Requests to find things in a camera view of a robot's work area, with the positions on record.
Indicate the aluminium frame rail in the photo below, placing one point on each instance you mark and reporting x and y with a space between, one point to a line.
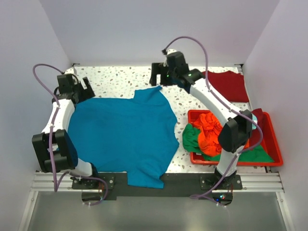
251 182

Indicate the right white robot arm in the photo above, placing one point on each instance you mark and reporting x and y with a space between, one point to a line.
236 124

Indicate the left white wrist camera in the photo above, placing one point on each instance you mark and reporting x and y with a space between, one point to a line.
71 70

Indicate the green t shirt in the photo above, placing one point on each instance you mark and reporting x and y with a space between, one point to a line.
258 154

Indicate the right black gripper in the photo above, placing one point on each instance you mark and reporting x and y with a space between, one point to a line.
158 68

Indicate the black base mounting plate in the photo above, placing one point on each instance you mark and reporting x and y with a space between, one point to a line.
175 185

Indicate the light teal t shirt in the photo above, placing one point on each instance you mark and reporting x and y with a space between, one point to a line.
254 118

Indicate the orange t shirt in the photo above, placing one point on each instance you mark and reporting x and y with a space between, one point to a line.
207 128

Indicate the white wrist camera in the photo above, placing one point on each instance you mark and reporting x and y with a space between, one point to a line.
168 53
71 70

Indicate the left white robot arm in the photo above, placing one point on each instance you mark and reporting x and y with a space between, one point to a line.
53 147

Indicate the dark red crumpled shirt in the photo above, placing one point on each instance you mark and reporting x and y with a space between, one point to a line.
258 114

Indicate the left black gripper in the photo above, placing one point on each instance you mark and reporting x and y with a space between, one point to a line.
87 93

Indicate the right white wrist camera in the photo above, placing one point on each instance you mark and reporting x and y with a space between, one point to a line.
168 53

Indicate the blue t shirt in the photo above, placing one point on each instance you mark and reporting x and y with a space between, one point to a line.
136 135

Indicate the folded dark red t shirt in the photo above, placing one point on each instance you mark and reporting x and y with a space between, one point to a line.
230 85

